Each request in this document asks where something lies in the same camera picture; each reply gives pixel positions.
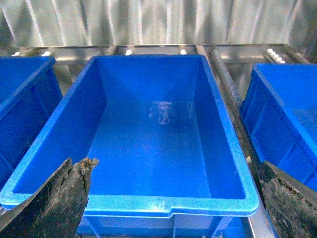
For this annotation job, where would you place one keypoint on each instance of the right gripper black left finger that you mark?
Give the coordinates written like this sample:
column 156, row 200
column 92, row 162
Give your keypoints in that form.
column 56, row 208

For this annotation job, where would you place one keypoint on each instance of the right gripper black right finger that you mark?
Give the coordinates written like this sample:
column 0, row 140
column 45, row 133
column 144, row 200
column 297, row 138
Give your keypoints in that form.
column 291, row 205

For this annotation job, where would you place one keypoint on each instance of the blue right plastic bin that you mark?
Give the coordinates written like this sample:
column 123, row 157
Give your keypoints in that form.
column 280, row 116

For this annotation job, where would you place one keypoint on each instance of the blue plastic bin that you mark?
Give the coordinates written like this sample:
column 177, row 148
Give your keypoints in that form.
column 280, row 116
column 153, row 138
column 29, row 93

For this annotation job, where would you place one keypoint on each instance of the blue middle plastic bin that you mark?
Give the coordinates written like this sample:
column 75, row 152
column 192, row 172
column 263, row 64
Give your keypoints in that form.
column 153, row 138

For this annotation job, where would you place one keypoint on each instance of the blue left plastic bin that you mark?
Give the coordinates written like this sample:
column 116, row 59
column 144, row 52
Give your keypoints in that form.
column 29, row 93

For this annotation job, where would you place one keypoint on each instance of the metal roller rack frame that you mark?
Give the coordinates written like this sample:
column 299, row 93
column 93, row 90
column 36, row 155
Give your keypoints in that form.
column 227, row 74

